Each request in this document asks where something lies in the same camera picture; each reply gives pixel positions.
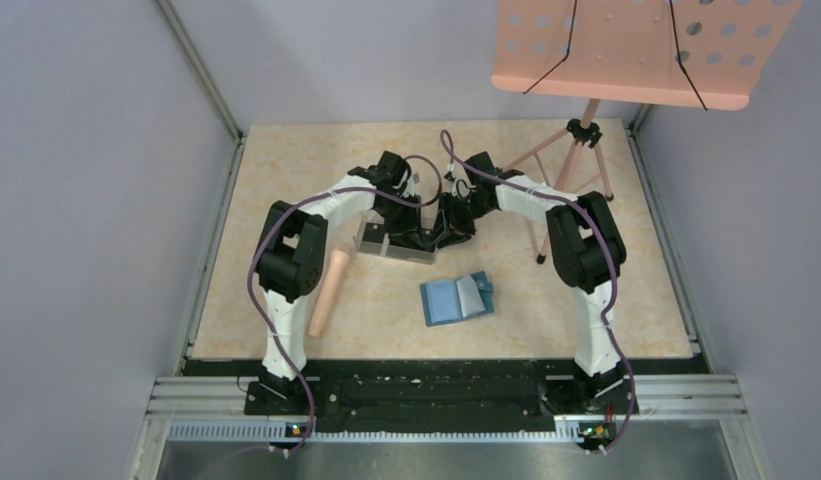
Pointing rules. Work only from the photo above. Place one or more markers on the blue leather card holder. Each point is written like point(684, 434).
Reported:
point(457, 300)

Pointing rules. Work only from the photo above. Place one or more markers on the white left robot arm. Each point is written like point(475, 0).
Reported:
point(290, 257)

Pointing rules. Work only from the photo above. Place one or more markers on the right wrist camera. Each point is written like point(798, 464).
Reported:
point(461, 191)

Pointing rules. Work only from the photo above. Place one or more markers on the pink music stand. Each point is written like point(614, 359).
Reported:
point(706, 54)

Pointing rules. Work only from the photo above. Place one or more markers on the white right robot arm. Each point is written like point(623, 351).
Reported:
point(586, 249)

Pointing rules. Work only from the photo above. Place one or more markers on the black credit cards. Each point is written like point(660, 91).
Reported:
point(373, 240)

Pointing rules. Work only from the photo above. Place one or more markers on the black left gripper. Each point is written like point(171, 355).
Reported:
point(410, 225)

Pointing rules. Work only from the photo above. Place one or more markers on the clear acrylic card box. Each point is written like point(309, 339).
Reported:
point(371, 216)

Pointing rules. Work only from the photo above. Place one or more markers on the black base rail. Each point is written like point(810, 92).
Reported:
point(442, 396)

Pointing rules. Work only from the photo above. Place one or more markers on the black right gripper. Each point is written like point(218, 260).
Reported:
point(457, 231)

